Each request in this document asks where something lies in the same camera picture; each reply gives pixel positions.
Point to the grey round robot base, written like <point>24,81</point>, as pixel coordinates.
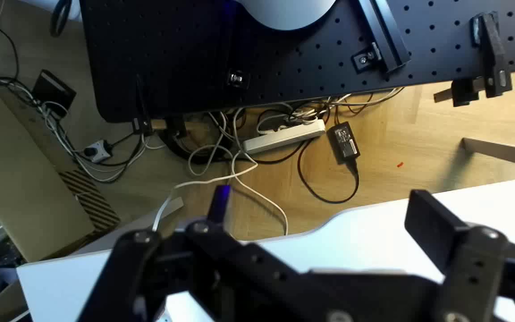
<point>287,11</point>

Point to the white wall plug adapter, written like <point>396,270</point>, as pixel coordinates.
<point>97,151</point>

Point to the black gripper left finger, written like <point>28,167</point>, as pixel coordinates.
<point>169,269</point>

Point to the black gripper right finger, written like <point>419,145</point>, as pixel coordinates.
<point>478,269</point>

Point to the small black box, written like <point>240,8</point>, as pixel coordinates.
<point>54,90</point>

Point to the beige vented computer case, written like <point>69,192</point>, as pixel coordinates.
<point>26,179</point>

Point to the black perforated mounting table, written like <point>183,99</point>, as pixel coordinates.
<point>180,54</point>

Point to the black long rail clamp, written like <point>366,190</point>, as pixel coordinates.
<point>385,42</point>

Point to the black table clamp bracket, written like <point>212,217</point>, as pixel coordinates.
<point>491,59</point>

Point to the white floor power strip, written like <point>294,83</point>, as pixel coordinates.
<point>285,136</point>

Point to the black power adapter brick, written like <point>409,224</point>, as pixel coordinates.
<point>344,142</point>

